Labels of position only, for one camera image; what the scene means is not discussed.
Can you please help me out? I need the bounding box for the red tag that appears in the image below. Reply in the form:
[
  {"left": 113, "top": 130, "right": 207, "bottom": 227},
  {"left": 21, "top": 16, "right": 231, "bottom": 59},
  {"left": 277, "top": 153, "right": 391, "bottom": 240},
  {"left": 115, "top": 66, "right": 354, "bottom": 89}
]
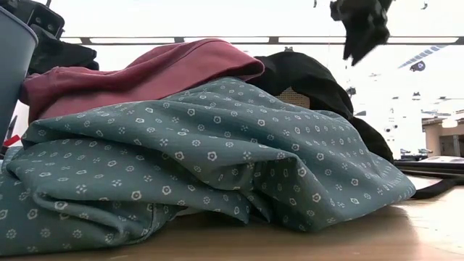
[{"left": 2, "top": 134, "right": 22, "bottom": 148}]

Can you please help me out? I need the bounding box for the black overhead light bar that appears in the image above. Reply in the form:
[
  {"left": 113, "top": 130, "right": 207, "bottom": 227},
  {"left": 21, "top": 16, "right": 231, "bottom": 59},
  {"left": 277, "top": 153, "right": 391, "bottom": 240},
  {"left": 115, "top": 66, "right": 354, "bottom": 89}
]
[{"left": 59, "top": 36, "right": 464, "bottom": 46}]

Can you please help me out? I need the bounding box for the clear plastic bag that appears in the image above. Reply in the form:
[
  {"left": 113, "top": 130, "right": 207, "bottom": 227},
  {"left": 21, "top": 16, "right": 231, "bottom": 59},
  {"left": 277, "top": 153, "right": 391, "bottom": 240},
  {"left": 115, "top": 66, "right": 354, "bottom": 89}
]
[{"left": 416, "top": 155, "right": 464, "bottom": 164}]

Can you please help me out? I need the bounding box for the maroon cloth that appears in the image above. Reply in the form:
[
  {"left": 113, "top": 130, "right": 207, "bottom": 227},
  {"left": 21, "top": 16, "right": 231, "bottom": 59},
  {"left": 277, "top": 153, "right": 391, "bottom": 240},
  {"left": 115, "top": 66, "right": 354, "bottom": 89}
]
[{"left": 20, "top": 38, "right": 265, "bottom": 124}]

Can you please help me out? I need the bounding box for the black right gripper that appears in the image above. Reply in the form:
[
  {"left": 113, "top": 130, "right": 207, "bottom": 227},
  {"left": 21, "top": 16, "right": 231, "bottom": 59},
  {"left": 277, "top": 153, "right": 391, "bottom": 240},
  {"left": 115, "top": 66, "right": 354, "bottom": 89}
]
[{"left": 329, "top": 0, "right": 394, "bottom": 67}]

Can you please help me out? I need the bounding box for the teal floral patterned cloth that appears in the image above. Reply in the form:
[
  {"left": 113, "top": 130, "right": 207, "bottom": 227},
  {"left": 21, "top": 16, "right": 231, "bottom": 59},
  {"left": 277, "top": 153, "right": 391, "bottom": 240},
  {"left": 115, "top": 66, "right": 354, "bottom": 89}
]
[{"left": 0, "top": 76, "right": 417, "bottom": 257}]

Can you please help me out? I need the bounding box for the teal plastic bin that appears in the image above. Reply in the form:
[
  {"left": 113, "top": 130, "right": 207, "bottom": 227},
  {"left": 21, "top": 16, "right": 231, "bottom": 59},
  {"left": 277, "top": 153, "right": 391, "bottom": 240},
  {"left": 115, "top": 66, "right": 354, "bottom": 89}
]
[{"left": 0, "top": 6, "right": 39, "bottom": 146}]

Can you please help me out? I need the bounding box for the black cloth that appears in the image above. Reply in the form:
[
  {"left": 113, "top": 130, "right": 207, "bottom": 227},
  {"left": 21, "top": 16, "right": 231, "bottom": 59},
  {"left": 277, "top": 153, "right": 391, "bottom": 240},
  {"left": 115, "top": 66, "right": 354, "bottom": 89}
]
[{"left": 248, "top": 51, "right": 394, "bottom": 164}]

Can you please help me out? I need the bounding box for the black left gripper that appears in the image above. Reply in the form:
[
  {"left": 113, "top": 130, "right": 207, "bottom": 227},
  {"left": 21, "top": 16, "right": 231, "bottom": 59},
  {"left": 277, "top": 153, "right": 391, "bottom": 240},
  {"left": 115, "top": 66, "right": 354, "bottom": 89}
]
[{"left": 7, "top": 0, "right": 100, "bottom": 75}]

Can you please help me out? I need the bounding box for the black table frame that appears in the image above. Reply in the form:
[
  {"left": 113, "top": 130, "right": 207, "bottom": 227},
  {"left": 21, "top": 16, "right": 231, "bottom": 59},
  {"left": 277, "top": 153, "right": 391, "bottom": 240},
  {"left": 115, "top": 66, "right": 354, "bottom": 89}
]
[{"left": 393, "top": 160, "right": 464, "bottom": 171}]

